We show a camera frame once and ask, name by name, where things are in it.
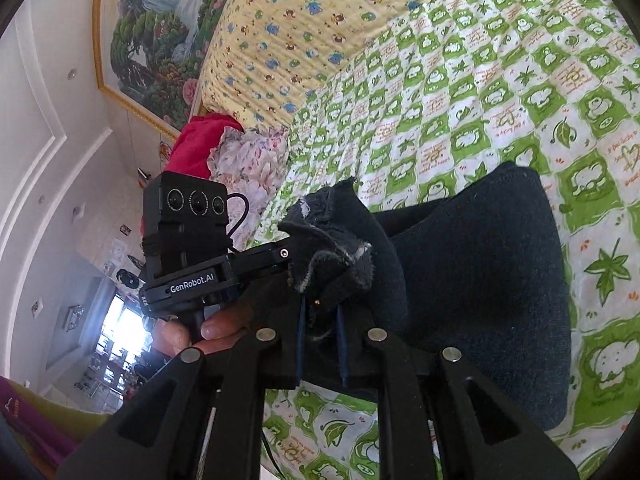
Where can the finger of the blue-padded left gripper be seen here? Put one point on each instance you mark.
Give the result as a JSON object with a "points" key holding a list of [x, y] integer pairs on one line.
{"points": [[260, 261]]}

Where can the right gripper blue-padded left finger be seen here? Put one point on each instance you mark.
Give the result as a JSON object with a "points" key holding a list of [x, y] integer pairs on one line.
{"points": [[200, 417]]}

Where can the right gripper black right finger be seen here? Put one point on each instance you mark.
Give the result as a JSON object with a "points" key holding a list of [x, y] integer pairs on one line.
{"points": [[438, 415]]}

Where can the dark navy pants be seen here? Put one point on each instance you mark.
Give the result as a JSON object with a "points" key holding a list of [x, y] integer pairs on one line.
{"points": [[480, 271]]}

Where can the floral pastel blanket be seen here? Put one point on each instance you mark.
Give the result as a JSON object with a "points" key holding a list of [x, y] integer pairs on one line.
{"points": [[254, 163]]}

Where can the red cloth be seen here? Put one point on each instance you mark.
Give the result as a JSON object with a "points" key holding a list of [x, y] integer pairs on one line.
{"points": [[200, 145]]}

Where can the yellow cartoon print quilt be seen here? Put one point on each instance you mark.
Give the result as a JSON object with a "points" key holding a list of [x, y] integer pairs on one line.
{"points": [[268, 57]]}

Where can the framed landscape painting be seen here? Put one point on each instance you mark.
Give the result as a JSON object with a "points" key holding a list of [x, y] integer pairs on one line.
{"points": [[148, 55]]}

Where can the green white patterned bedsheet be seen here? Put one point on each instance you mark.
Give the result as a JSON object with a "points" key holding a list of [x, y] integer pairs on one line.
{"points": [[457, 87]]}

